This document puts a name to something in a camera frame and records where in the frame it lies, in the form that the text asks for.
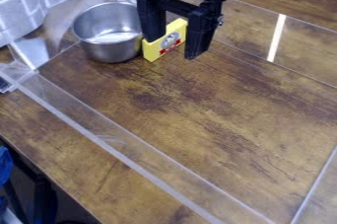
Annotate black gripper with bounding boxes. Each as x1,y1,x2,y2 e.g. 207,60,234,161
137,0,226,59

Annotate yellow butter box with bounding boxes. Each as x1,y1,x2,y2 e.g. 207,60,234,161
142,19,187,62

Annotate stainless steel pot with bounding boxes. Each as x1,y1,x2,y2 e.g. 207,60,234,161
70,1,142,63

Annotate blue object at left edge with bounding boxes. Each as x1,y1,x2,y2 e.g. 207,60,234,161
0,146,13,216

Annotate clear acrylic enclosure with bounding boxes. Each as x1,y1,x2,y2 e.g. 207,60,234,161
0,0,337,224

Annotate black table frame leg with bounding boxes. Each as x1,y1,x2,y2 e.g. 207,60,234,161
0,135,59,224

